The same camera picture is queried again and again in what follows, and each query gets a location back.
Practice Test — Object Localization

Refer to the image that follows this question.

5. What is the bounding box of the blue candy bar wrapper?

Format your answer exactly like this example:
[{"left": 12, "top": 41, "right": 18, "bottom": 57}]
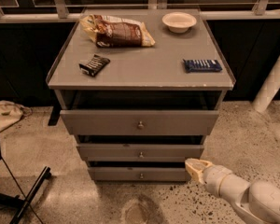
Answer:
[{"left": 183, "top": 60, "right": 222, "bottom": 73}]

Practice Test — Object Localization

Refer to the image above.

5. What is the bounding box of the grey bottom drawer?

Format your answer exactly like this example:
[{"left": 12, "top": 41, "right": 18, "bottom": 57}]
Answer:
[{"left": 89, "top": 167, "right": 190, "bottom": 182}]

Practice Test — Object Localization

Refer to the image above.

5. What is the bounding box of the grey drawer cabinet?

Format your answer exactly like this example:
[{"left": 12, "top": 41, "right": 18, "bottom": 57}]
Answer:
[{"left": 47, "top": 9, "right": 235, "bottom": 172}]

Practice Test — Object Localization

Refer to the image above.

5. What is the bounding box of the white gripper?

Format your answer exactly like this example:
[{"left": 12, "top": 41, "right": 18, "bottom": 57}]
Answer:
[{"left": 185, "top": 158, "right": 232, "bottom": 198}]

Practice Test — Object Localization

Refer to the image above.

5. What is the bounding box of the grey drawer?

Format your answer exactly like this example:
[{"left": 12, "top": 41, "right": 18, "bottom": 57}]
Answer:
[
  {"left": 89, "top": 167, "right": 190, "bottom": 182},
  {"left": 77, "top": 144, "right": 204, "bottom": 162},
  {"left": 60, "top": 110, "right": 218, "bottom": 135}
]

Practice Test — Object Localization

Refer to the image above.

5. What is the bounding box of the white diagonal pillar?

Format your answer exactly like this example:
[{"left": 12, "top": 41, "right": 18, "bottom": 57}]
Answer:
[{"left": 252, "top": 55, "right": 280, "bottom": 113}]

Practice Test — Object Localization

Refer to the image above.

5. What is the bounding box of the brown chip bag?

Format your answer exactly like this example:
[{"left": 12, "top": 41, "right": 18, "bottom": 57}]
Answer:
[{"left": 80, "top": 14, "right": 155, "bottom": 48}]

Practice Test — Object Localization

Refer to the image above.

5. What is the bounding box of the black tripod stand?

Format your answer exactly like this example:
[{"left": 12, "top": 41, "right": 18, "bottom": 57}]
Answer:
[{"left": 0, "top": 145, "right": 51, "bottom": 224}]

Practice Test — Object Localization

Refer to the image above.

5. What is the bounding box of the white bowl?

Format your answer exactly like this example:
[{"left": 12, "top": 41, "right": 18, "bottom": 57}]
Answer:
[{"left": 162, "top": 12, "right": 197, "bottom": 34}]

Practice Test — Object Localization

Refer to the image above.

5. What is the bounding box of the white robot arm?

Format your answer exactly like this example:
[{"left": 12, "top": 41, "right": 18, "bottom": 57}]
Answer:
[{"left": 185, "top": 159, "right": 280, "bottom": 224}]

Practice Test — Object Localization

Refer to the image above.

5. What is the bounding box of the grey top drawer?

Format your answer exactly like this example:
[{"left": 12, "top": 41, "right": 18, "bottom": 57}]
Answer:
[{"left": 60, "top": 110, "right": 218, "bottom": 135}]

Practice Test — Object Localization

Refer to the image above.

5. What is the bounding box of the black candy bar wrapper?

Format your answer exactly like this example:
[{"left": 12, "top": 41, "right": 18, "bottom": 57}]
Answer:
[{"left": 79, "top": 54, "right": 110, "bottom": 77}]

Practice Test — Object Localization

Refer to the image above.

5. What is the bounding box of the beige cloth bag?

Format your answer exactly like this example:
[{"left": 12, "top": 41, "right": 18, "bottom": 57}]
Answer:
[{"left": 0, "top": 100, "right": 33, "bottom": 132}]

